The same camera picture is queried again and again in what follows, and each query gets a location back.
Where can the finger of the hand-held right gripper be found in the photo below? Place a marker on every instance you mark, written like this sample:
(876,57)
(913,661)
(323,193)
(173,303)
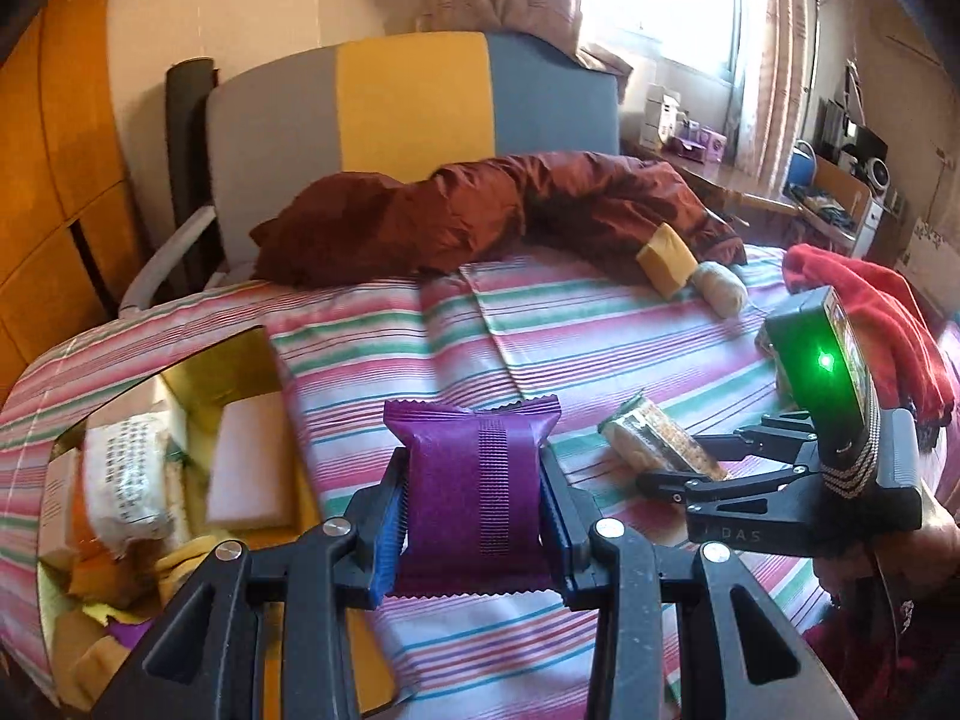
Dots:
(750,499)
(757,441)

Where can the person's right hand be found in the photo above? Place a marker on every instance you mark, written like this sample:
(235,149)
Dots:
(926,547)

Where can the pink snack packet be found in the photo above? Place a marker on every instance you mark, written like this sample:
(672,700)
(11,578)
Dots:
(251,465)

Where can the large white snack packet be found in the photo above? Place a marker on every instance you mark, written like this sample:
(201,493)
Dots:
(127,476)

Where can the silver radio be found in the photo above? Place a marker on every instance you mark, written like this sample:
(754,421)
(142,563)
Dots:
(874,174)

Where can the purple box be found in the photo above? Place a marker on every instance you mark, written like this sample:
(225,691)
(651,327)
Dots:
(703,142)

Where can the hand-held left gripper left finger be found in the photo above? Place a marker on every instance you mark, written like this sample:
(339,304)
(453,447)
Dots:
(386,540)

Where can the red cloth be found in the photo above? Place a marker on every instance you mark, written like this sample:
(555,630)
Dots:
(870,300)

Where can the wooden desk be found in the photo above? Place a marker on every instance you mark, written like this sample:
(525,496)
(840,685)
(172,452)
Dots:
(735,187)

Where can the clear rice cracker packet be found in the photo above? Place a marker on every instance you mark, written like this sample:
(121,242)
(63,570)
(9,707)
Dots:
(652,435)

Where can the red-brown jacket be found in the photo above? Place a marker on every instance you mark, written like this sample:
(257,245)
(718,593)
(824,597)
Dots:
(487,217)

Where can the blue bucket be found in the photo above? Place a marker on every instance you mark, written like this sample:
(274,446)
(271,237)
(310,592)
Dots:
(802,161)

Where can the white round wrapped packet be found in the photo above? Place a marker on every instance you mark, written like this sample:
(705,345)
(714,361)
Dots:
(721,290)

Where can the cardboard box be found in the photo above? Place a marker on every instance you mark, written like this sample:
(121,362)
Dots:
(836,199)

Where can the wooden wardrobe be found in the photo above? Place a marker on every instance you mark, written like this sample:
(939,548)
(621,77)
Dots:
(60,165)

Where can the white box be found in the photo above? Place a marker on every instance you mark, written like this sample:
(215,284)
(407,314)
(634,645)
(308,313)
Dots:
(660,112)

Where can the purple snack packet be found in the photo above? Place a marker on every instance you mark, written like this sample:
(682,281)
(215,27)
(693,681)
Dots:
(127,626)
(472,495)

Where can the gold box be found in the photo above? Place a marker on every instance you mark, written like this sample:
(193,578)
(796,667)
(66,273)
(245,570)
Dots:
(225,360)

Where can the grey yellow blue chair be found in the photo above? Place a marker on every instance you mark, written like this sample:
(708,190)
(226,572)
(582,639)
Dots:
(412,105)

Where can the white chair armrest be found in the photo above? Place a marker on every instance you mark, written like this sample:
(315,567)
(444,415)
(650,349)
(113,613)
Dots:
(161,266)

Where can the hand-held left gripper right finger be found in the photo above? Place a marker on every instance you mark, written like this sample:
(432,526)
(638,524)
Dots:
(559,540)

